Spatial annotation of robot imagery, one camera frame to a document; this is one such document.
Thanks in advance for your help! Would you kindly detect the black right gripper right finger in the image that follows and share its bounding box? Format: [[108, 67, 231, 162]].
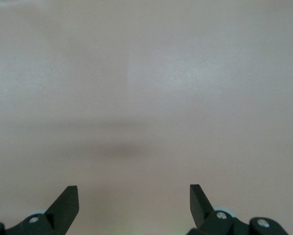
[[186, 184, 290, 235]]

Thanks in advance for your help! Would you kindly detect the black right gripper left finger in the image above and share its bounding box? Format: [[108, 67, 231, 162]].
[[0, 185, 80, 235]]

